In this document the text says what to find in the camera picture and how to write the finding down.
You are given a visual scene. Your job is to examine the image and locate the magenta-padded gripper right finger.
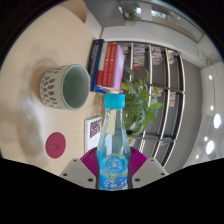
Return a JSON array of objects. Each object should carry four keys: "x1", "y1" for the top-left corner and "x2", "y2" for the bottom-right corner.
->
[{"x1": 129, "y1": 147, "x2": 169, "y2": 190}]

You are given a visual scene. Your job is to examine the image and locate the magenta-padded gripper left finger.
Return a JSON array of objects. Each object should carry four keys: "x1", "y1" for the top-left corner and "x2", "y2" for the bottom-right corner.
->
[{"x1": 59, "y1": 148, "x2": 100, "y2": 190}]

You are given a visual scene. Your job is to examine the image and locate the clear bottle with blue cap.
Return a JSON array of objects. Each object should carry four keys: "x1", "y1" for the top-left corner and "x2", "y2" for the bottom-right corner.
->
[{"x1": 95, "y1": 93, "x2": 132, "y2": 191}]

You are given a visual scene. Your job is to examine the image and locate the flat round red coaster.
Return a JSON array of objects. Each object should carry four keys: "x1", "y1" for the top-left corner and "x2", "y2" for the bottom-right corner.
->
[{"x1": 45, "y1": 131, "x2": 67, "y2": 160}]

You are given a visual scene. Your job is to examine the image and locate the open white booklet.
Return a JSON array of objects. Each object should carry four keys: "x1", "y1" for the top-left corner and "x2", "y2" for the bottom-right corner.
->
[{"x1": 83, "y1": 115, "x2": 103, "y2": 154}]

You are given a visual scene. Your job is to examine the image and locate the green potted plant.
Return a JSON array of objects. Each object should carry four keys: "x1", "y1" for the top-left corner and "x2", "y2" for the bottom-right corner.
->
[{"x1": 120, "y1": 64, "x2": 164, "y2": 136}]

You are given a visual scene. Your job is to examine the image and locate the round ceiling lights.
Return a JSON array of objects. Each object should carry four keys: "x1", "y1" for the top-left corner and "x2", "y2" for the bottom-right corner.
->
[{"x1": 194, "y1": 73, "x2": 223, "y2": 161}]

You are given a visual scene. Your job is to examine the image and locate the patterned ceramic mug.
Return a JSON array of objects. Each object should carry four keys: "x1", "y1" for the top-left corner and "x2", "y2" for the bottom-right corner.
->
[{"x1": 39, "y1": 64, "x2": 92, "y2": 112}]

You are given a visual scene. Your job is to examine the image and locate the pink book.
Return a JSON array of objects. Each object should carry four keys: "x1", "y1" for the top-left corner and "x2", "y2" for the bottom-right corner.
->
[{"x1": 111, "y1": 44, "x2": 127, "y2": 91}]

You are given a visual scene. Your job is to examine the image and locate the red book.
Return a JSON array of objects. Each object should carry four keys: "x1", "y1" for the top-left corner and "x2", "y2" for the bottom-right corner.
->
[
  {"x1": 96, "y1": 42, "x2": 111, "y2": 87},
  {"x1": 102, "y1": 43, "x2": 118, "y2": 88}
]

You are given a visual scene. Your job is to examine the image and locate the small green window plant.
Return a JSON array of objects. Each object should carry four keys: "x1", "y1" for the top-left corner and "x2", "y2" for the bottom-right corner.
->
[{"x1": 121, "y1": 8, "x2": 141, "y2": 22}]

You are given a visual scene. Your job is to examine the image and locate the round-backed wooden chair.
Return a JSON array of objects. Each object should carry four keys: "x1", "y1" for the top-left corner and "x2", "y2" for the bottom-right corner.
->
[{"x1": 61, "y1": 0, "x2": 88, "y2": 24}]

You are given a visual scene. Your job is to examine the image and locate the grey wall shelf unit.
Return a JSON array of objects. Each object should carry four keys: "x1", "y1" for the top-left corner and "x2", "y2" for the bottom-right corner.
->
[{"x1": 113, "y1": 40, "x2": 186, "y2": 168}]

